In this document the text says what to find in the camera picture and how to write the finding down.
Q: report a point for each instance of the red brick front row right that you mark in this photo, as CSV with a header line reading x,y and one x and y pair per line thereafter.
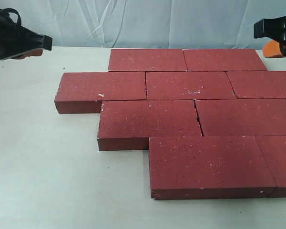
x,y
274,152

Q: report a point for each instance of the red brick second row right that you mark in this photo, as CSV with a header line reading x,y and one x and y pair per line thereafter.
x,y
258,84

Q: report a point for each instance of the red brick back row right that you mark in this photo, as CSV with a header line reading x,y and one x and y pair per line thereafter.
x,y
205,60

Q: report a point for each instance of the red brick front row left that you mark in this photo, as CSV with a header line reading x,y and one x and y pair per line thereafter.
x,y
214,167

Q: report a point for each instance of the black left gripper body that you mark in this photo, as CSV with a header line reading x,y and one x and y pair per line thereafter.
x,y
15,39

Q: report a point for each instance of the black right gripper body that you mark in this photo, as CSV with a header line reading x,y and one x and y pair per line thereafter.
x,y
275,29

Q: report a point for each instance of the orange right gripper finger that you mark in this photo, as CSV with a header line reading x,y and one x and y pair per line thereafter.
x,y
274,49

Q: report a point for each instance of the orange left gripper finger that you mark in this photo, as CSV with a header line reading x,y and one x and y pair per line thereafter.
x,y
34,53

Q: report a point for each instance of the red brick third row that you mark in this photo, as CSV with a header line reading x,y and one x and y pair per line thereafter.
x,y
242,117

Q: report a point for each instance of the red brick back row left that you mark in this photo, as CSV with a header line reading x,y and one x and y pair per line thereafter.
x,y
147,60

